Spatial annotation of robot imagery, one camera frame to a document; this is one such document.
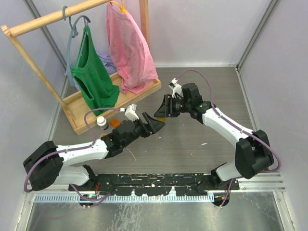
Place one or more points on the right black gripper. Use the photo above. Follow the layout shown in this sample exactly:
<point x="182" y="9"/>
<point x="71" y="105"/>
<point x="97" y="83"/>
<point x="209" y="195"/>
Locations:
<point x="166" y="109"/>

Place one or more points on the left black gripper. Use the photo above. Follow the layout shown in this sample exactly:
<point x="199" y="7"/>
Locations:
<point x="153" y="125"/>

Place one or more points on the yellow two-compartment pill box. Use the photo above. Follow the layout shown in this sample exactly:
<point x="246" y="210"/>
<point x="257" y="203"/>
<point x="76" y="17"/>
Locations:
<point x="162" y="119"/>

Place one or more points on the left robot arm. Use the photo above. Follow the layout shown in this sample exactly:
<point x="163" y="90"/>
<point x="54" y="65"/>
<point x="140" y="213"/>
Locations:
<point x="52" y="163"/>

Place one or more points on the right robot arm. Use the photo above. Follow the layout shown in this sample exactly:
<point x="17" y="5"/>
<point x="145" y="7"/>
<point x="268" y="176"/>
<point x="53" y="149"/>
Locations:
<point x="252" y="154"/>

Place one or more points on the orange pill box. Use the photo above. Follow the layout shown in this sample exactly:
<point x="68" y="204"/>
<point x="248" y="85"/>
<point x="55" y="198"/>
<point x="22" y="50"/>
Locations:
<point x="114" y="123"/>

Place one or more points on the white-capped dark pill bottle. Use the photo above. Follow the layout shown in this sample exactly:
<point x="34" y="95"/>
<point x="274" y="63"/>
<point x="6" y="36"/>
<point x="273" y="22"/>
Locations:
<point x="102" y="123"/>

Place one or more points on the pink shirt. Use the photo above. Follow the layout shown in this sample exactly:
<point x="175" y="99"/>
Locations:
<point x="129" y="51"/>

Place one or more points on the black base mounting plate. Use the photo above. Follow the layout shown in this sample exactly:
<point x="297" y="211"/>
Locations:
<point x="190" y="184"/>

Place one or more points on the lavender cloth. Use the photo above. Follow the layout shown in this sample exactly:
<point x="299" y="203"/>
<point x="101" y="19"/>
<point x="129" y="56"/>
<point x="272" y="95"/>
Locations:
<point x="107" y="62"/>

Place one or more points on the green tank top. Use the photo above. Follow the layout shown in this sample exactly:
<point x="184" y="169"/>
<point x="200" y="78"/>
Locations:
<point x="91" y="76"/>

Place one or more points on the orange clothes hanger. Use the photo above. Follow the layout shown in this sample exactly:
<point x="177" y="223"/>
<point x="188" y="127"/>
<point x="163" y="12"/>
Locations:
<point x="121" y="6"/>

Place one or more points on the grey-blue clothes hanger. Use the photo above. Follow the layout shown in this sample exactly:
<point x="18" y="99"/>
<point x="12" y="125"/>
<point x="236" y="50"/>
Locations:
<point x="73" y="34"/>

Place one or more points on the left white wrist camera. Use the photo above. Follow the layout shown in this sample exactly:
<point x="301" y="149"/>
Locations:
<point x="130" y="112"/>

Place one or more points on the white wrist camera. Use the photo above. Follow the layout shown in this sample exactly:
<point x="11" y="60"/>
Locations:
<point x="176" y="88"/>
<point x="130" y="112"/>

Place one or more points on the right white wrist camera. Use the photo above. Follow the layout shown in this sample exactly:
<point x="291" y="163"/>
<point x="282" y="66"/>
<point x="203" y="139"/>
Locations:
<point x="176" y="88"/>

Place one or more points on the white slotted cable duct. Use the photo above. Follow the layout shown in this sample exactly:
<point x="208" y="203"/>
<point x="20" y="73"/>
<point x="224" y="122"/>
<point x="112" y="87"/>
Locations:
<point x="73" y="198"/>

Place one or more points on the aluminium frame rail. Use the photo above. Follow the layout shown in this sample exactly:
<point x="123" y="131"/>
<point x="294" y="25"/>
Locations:
<point x="264" y="182"/>

